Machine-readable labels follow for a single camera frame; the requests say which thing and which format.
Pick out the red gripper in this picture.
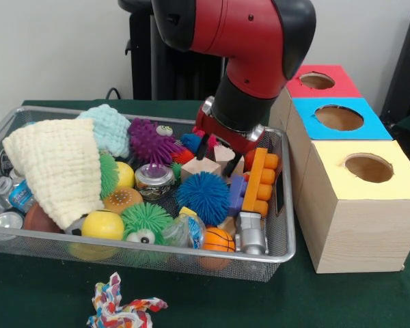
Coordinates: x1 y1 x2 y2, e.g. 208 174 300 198
192 102 266 178

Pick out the wooden cube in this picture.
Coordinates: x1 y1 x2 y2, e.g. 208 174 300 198
180 156 222 185
213 145 246 178

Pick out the purple spiky toy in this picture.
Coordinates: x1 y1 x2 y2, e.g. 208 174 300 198
127 118 184 168

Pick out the cream waffle cloth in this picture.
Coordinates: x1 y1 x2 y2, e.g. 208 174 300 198
2 118 106 230

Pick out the multicolour patterned cloth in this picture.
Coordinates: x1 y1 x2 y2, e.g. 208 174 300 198
87 272 169 328

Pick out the wooden box with three holes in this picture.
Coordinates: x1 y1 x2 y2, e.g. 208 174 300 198
269 64 410 274

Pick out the clear mesh bin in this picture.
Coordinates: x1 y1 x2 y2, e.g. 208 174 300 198
0 105 297 283

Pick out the blue spiky ball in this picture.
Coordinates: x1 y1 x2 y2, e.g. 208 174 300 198
176 171 232 227

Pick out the orange building block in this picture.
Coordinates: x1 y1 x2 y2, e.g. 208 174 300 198
241 148 280 218

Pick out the orange toy basketball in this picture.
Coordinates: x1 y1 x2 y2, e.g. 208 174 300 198
202 227 236 253

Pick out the green spiky ball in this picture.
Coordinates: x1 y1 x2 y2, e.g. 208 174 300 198
120 202 174 246

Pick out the tan burger toy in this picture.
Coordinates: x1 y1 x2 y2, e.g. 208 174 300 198
102 187 144 211

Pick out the light teal waffle cloth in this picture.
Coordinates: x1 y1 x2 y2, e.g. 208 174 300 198
77 104 133 159

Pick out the large yellow ball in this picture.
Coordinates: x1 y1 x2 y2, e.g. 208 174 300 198
81 210 126 241

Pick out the black chair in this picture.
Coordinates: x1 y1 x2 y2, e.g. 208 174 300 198
379 5 410 120

